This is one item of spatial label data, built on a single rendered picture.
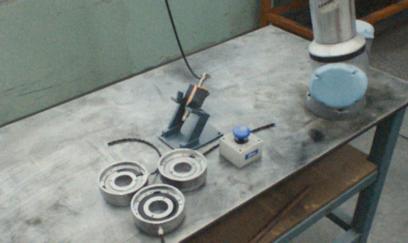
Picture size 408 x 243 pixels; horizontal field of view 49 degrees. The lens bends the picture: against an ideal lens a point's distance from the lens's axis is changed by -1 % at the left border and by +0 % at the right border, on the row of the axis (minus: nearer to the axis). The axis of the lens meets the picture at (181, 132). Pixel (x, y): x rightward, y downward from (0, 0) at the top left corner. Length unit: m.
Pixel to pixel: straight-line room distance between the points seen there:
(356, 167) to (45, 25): 1.69
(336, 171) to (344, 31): 0.57
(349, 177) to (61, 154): 0.83
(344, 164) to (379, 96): 0.26
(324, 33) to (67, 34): 1.78
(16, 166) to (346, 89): 0.76
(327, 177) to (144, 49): 1.71
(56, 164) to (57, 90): 1.58
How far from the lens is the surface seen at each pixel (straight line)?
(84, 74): 2.68
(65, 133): 1.19
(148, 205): 0.90
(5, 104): 2.57
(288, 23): 3.10
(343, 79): 0.99
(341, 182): 1.40
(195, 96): 1.04
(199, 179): 0.95
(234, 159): 1.02
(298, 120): 1.18
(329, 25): 0.97
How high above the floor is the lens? 1.47
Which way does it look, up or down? 36 degrees down
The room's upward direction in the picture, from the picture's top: 3 degrees counter-clockwise
